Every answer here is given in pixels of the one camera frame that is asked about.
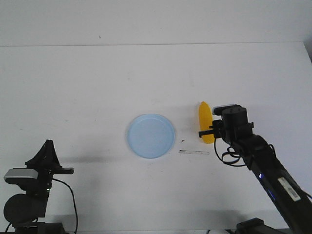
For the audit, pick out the yellow toy corn cob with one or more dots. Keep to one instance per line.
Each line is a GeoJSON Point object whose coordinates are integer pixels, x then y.
{"type": "Point", "coordinates": [205, 121]}

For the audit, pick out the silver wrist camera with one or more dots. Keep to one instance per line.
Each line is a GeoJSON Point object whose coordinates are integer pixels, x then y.
{"type": "Point", "coordinates": [217, 110]}
{"type": "Point", "coordinates": [20, 175]}

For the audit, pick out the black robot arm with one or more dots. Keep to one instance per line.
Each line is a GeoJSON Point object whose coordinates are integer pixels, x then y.
{"type": "Point", "coordinates": [294, 204]}
{"type": "Point", "coordinates": [23, 211]}

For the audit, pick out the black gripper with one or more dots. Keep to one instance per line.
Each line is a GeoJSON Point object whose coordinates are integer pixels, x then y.
{"type": "Point", "coordinates": [232, 125]}
{"type": "Point", "coordinates": [47, 164]}

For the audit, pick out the light blue round plate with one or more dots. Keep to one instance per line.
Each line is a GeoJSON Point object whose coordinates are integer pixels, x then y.
{"type": "Point", "coordinates": [150, 136]}

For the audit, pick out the clear tape strip horizontal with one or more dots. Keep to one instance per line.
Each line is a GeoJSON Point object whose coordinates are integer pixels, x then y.
{"type": "Point", "coordinates": [193, 152]}

